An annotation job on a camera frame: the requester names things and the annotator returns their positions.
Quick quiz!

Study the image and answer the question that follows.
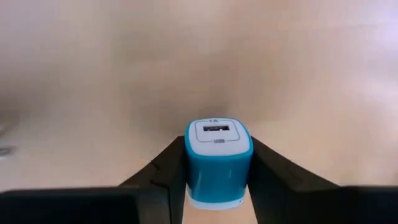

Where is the teal USB wall charger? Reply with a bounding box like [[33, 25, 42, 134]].
[[184, 117, 254, 211]]

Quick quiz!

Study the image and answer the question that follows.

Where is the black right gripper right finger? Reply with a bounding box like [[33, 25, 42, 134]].
[[248, 136, 343, 224]]

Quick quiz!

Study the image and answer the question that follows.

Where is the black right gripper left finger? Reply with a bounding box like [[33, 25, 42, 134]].
[[119, 135, 188, 224]]

